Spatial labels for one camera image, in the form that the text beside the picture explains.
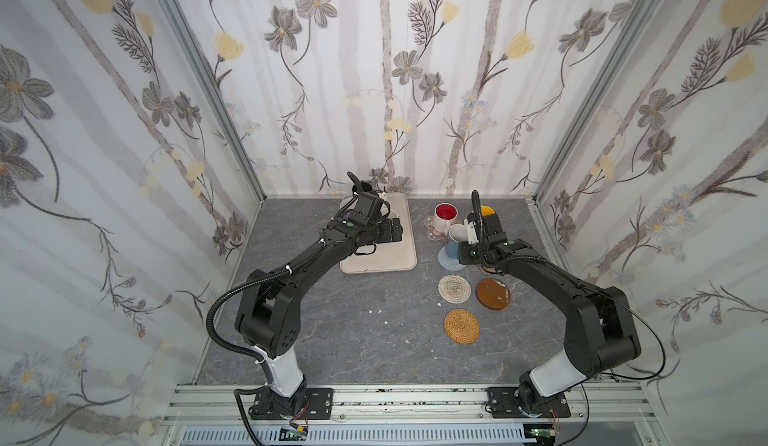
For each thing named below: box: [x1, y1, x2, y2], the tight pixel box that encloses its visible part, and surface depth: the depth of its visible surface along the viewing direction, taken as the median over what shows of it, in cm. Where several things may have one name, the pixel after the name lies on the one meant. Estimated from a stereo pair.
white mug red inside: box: [433, 202, 459, 233], surface depth 109 cm
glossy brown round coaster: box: [475, 277, 512, 311], surface depth 95 cm
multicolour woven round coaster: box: [438, 274, 472, 304], surface depth 97 cm
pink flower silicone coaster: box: [423, 215, 448, 242], surface depth 112 cm
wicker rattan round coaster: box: [443, 308, 481, 345], surface depth 89 cm
